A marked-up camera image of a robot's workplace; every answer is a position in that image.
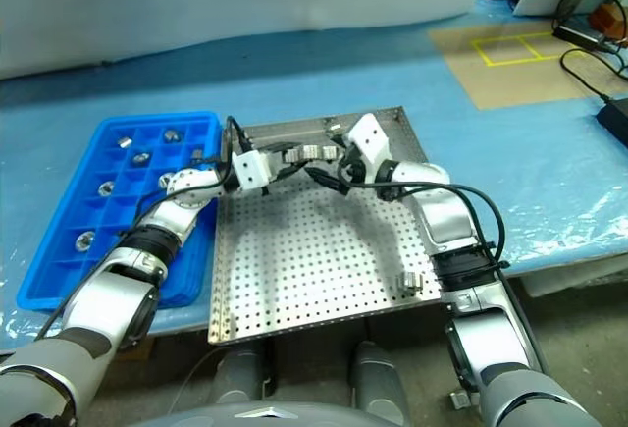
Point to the brown cardboard mat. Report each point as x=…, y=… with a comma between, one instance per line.
x=500, y=88

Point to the small grey metal clip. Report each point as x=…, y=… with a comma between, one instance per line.
x=457, y=400

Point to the dark grey rounded shape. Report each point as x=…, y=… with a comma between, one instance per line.
x=240, y=378
x=378, y=378

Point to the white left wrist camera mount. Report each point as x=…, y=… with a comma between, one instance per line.
x=250, y=169

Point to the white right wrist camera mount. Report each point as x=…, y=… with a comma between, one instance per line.
x=368, y=140

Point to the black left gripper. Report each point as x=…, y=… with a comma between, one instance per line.
x=276, y=171

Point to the blue compartment tray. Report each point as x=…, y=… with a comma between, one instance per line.
x=54, y=280

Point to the perforated steel tray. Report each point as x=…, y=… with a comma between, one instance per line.
x=319, y=250

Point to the black flat box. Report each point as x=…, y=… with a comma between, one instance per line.
x=615, y=118

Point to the blue table cover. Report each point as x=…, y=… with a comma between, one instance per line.
x=343, y=78

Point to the white backdrop sheet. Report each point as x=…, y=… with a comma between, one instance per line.
x=196, y=5

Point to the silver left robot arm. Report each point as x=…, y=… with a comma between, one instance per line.
x=113, y=299

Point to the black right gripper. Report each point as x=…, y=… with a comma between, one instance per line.
x=354, y=171

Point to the black power adapter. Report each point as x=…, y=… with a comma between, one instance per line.
x=579, y=34

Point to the orange-brown block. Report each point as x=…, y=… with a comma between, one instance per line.
x=606, y=17

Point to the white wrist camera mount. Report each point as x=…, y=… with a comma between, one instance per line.
x=250, y=169
x=368, y=140

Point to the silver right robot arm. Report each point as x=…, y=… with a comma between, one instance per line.
x=446, y=221

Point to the grey curved body shell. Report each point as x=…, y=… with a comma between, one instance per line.
x=265, y=417

